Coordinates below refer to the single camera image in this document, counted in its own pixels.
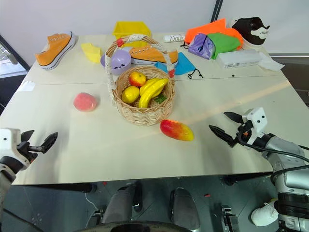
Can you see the orange canvas sneaker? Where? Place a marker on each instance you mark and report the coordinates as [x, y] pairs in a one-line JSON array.
[[54, 49], [144, 54]]

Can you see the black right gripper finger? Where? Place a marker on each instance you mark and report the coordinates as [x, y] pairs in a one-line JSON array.
[[234, 117], [223, 135]]

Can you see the white tissue box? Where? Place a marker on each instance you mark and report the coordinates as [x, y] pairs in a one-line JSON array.
[[239, 59]]

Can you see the black vertical pole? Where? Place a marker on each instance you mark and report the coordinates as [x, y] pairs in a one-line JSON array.
[[216, 10]]

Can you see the pink peach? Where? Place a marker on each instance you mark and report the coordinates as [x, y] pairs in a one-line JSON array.
[[85, 102]]

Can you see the red yellow apple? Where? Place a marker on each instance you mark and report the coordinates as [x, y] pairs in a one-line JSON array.
[[136, 79]]

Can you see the black table frame bar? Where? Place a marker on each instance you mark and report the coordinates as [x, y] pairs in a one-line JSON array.
[[53, 188], [248, 179]]

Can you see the black and white shoe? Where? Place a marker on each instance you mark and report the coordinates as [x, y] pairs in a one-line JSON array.
[[248, 27]]

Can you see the grey rounded leg shape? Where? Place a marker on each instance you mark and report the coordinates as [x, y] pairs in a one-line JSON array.
[[118, 205]]

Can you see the dark curved body rim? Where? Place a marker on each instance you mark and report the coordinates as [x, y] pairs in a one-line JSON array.
[[135, 227]]

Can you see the yellow banana bunch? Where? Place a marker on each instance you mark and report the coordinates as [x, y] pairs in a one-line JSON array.
[[149, 91]]

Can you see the black rounded leg shape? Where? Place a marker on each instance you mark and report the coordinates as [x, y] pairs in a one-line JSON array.
[[184, 207]]

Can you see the yellow sponge cloth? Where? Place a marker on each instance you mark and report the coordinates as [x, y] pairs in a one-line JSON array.
[[91, 52]]

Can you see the green leaf piece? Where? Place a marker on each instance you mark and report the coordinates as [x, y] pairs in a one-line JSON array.
[[161, 98]]

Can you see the white Dove box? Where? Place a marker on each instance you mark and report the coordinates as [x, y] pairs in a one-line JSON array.
[[175, 38]]

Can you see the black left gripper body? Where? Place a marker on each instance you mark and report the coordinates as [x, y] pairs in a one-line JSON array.
[[27, 151]]

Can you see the purple plastic bowl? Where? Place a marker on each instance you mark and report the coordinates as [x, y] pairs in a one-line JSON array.
[[120, 60]]

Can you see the yellow lemon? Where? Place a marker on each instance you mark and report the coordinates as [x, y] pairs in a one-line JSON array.
[[130, 94]]

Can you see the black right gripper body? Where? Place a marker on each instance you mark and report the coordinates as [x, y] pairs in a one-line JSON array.
[[244, 133]]

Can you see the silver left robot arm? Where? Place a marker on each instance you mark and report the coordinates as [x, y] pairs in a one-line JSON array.
[[6, 178]]

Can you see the red yellow mango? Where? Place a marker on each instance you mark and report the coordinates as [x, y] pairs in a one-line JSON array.
[[177, 130]]

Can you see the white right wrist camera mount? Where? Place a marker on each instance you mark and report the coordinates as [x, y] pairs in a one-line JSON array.
[[258, 118]]

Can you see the black table leg caster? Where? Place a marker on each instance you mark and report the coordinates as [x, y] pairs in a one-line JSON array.
[[229, 217], [97, 215]]

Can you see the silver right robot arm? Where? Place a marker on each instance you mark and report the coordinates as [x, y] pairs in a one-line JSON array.
[[289, 166]]

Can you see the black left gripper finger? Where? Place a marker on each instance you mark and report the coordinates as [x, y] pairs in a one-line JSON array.
[[27, 135], [49, 142]]

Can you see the crumpled white tissue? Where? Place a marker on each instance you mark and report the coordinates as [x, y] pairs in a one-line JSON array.
[[271, 62]]

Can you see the white sneaker on foot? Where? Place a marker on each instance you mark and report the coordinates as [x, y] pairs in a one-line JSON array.
[[264, 215]]

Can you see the yellow plastic bin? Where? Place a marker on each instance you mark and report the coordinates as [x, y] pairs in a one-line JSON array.
[[130, 30]]

